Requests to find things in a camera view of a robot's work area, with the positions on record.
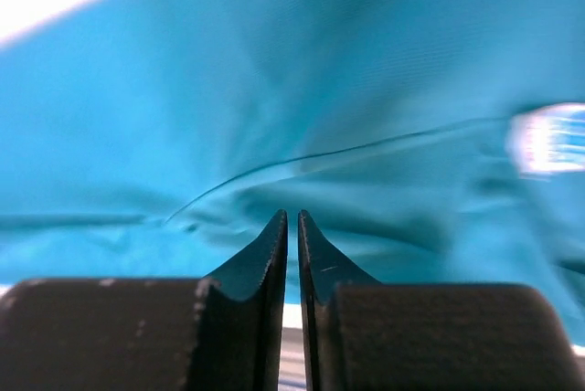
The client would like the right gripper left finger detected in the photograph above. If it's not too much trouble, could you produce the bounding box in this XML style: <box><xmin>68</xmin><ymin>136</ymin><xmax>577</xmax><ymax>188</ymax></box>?
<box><xmin>1</xmin><ymin>211</ymin><xmax>288</xmax><ymax>390</ymax></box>

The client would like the teal t-shirt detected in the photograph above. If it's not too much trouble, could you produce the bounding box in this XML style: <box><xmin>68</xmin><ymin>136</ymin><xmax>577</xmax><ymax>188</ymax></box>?
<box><xmin>1</xmin><ymin>0</ymin><xmax>584</xmax><ymax>344</ymax></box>

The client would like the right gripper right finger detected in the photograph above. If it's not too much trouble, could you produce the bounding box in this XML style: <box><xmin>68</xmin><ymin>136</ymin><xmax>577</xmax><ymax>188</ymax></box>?
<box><xmin>298</xmin><ymin>211</ymin><xmax>584</xmax><ymax>390</ymax></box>

